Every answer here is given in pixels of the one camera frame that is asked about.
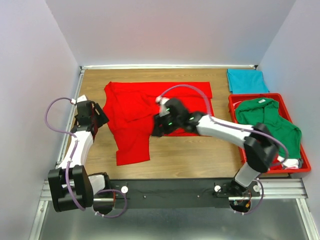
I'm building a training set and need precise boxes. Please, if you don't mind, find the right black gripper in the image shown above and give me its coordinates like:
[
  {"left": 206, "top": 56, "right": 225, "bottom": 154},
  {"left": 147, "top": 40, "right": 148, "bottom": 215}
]
[{"left": 149, "top": 111, "right": 180, "bottom": 139}]

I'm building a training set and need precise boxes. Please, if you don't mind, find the red t-shirt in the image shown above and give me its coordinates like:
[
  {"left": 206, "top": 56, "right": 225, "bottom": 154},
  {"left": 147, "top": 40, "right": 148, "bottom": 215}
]
[
  {"left": 269, "top": 162, "right": 284, "bottom": 171},
  {"left": 103, "top": 82, "right": 207, "bottom": 166}
]

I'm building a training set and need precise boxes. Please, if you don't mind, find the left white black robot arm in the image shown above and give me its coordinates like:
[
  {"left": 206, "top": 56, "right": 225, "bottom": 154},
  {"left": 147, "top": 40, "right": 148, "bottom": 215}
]
[{"left": 47, "top": 95, "right": 111, "bottom": 212}]

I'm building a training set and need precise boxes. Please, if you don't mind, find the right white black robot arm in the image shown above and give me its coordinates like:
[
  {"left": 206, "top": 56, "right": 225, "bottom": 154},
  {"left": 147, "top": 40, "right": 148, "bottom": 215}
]
[{"left": 152, "top": 96, "right": 279, "bottom": 196}]

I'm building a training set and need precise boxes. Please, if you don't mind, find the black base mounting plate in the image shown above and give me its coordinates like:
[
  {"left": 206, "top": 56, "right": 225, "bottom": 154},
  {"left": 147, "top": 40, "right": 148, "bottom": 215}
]
[{"left": 89, "top": 177, "right": 261, "bottom": 216}]

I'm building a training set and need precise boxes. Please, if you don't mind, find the folded blue t-shirt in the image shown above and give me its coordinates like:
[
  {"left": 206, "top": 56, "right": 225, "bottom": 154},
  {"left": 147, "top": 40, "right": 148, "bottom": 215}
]
[{"left": 226, "top": 68, "right": 269, "bottom": 94}]

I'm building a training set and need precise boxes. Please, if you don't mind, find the green t-shirt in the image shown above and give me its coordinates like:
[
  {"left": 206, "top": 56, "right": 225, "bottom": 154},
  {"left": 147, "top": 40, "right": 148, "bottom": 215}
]
[{"left": 235, "top": 97, "right": 302, "bottom": 159}]

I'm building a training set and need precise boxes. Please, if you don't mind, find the red t-shirt in bin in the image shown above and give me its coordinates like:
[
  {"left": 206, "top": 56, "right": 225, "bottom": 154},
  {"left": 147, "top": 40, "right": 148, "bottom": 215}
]
[{"left": 269, "top": 162, "right": 284, "bottom": 171}]

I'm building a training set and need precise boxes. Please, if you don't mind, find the white t-shirt in bin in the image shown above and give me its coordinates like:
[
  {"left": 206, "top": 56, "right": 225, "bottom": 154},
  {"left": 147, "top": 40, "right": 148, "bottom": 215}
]
[{"left": 277, "top": 156, "right": 301, "bottom": 170}]

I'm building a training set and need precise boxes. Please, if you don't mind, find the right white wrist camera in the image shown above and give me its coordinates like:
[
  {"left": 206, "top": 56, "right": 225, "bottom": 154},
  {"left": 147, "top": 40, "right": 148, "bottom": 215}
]
[{"left": 155, "top": 96, "right": 169, "bottom": 106}]

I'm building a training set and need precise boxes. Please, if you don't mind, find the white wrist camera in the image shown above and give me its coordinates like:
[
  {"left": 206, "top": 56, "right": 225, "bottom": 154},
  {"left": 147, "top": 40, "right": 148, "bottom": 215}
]
[
  {"left": 155, "top": 96, "right": 169, "bottom": 106},
  {"left": 70, "top": 94, "right": 88, "bottom": 105}
]

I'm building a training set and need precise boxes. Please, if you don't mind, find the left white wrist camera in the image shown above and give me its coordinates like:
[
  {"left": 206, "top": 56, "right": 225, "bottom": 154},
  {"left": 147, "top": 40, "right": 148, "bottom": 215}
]
[{"left": 70, "top": 94, "right": 88, "bottom": 105}]

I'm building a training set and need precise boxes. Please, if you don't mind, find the aluminium rail frame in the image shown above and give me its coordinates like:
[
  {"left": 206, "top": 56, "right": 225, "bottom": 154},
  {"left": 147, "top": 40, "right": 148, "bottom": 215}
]
[{"left": 28, "top": 64, "right": 320, "bottom": 240}]

